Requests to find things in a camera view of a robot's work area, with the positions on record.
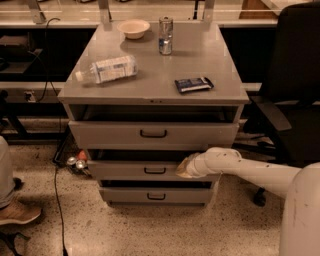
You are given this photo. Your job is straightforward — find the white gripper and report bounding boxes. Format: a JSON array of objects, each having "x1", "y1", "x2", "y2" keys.
[{"x1": 176, "y1": 152, "x2": 220, "y2": 178}]

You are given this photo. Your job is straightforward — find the grey drawer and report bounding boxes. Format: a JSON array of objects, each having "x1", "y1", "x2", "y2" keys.
[
  {"x1": 100, "y1": 180, "x2": 213, "y2": 205},
  {"x1": 69, "y1": 121, "x2": 239, "y2": 151},
  {"x1": 88, "y1": 150, "x2": 219, "y2": 182}
]

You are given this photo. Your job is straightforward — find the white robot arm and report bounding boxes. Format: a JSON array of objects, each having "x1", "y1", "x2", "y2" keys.
[{"x1": 176, "y1": 147, "x2": 320, "y2": 256}]

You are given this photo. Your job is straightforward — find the grey bottom drawer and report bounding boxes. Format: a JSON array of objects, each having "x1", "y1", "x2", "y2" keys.
[{"x1": 100, "y1": 180, "x2": 213, "y2": 205}]

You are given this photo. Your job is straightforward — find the grey drawer cabinet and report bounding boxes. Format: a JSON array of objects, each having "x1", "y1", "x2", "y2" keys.
[{"x1": 57, "y1": 20, "x2": 250, "y2": 206}]

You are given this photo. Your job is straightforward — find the grey top drawer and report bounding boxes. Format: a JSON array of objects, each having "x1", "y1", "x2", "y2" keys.
[{"x1": 69, "y1": 121, "x2": 239, "y2": 151}]

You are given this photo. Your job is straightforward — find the blue snack packet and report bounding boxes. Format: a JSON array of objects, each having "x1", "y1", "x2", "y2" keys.
[{"x1": 174, "y1": 77, "x2": 214, "y2": 93}]

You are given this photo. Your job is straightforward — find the orange ball on floor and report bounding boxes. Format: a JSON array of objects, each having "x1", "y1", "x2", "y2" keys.
[{"x1": 77, "y1": 150, "x2": 87, "y2": 161}]

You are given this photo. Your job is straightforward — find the silver can on floor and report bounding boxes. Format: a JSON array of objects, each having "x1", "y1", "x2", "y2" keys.
[{"x1": 66, "y1": 157, "x2": 77, "y2": 166}]

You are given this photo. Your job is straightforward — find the black office chair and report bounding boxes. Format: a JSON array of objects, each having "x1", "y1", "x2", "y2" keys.
[{"x1": 229, "y1": 1, "x2": 320, "y2": 208}]

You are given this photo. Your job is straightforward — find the clear plastic water bottle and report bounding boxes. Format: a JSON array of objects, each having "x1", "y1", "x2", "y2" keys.
[{"x1": 75, "y1": 55, "x2": 138, "y2": 84}]

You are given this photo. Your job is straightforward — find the silver blue drink can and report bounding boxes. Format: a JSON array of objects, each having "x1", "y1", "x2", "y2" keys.
[{"x1": 158, "y1": 16, "x2": 173, "y2": 55}]

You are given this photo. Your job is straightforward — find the beige bowl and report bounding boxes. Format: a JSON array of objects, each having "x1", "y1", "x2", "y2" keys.
[{"x1": 117, "y1": 19, "x2": 150, "y2": 40}]

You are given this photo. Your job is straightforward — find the tan shoe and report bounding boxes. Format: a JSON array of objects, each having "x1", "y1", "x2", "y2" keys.
[{"x1": 0, "y1": 199, "x2": 42, "y2": 225}]

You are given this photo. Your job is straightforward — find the grey trouser leg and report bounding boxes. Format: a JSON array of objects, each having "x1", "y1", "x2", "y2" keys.
[{"x1": 0, "y1": 136, "x2": 15, "y2": 208}]

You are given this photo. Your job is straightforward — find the black floor cable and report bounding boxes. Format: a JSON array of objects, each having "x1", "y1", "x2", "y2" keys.
[{"x1": 34, "y1": 17, "x2": 69, "y2": 256}]

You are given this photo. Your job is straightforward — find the wall power outlet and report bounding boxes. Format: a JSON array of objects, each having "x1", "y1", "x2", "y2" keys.
[{"x1": 24, "y1": 91, "x2": 36, "y2": 102}]

